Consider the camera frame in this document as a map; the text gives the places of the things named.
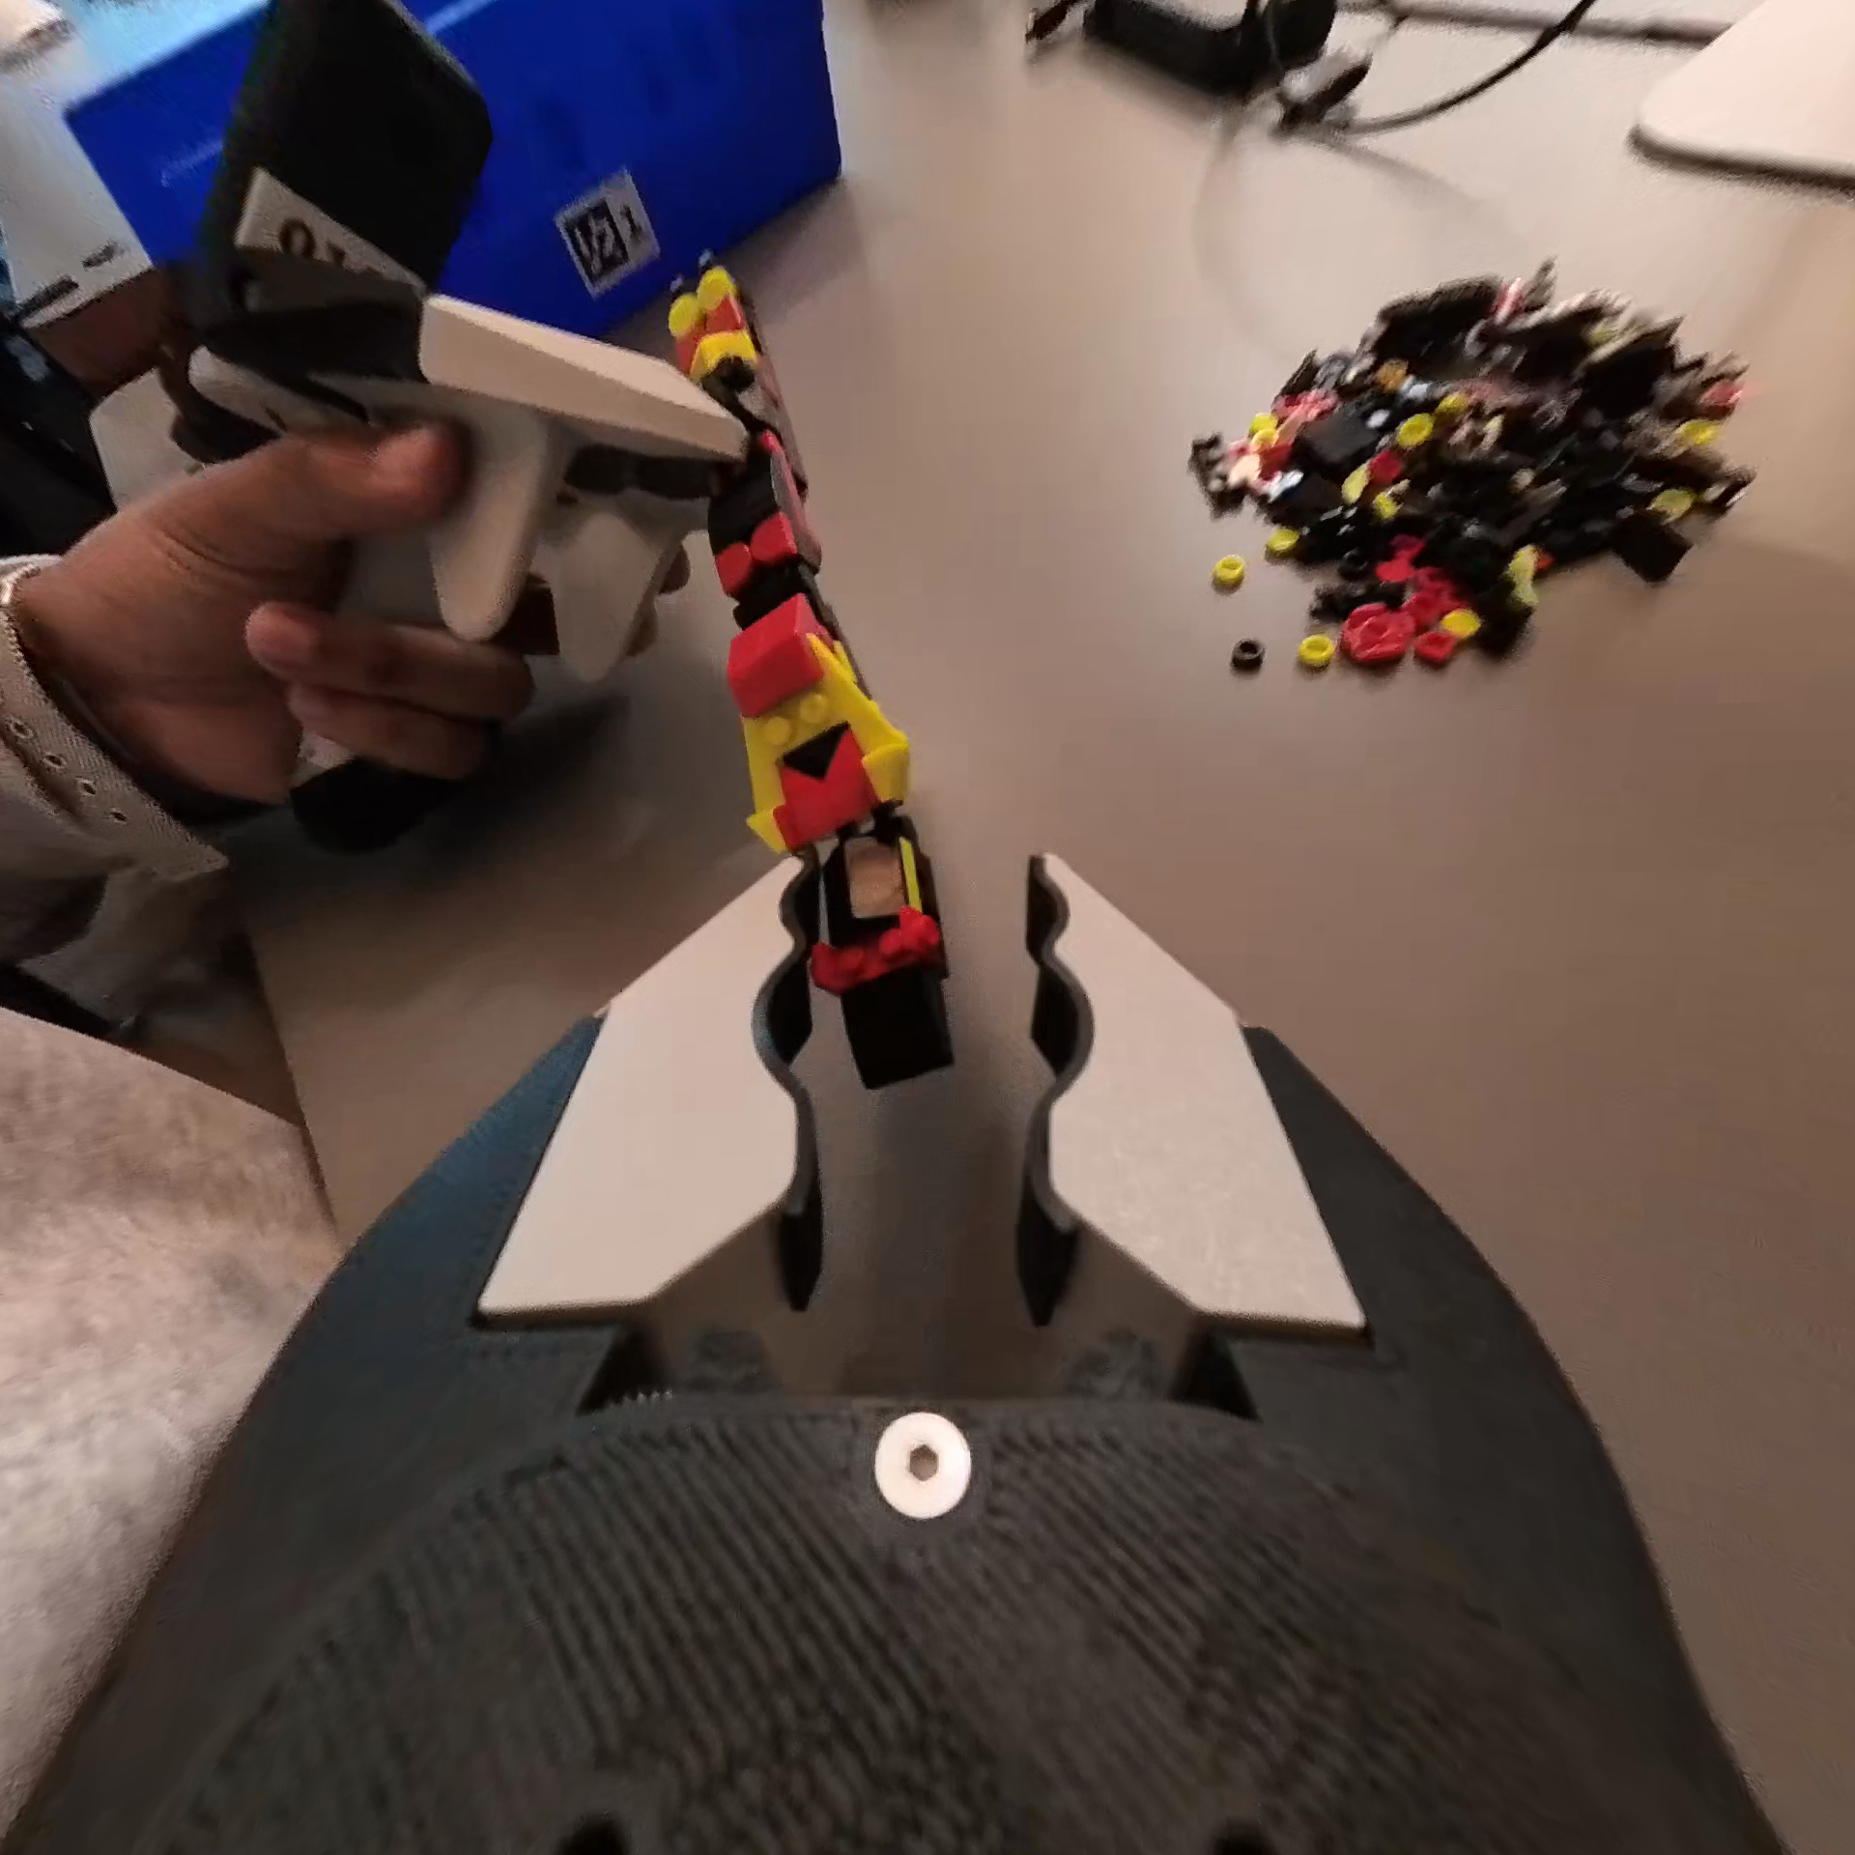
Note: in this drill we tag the person's left forearm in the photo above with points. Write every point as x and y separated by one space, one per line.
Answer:
72 827

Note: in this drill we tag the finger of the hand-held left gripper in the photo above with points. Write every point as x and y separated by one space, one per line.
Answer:
566 370
617 579

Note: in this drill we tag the blue plastic box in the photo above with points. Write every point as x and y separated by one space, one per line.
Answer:
651 102

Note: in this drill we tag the red yellow black lego model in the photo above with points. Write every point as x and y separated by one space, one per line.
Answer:
781 659

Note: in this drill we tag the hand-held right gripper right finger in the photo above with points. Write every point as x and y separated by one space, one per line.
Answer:
1202 1173

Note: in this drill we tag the white monitor stand base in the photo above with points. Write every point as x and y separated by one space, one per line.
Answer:
1766 88

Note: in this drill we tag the black device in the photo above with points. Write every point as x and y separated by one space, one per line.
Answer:
1188 37

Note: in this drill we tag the white box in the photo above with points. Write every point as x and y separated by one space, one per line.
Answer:
65 205

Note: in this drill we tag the pile of loose lego pieces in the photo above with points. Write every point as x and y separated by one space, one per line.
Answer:
1492 465

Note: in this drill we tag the person's left hand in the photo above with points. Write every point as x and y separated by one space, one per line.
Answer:
174 623

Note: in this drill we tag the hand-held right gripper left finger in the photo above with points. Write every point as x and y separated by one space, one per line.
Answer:
651 1145

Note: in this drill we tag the person's grey sweater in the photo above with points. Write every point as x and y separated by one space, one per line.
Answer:
130 1303

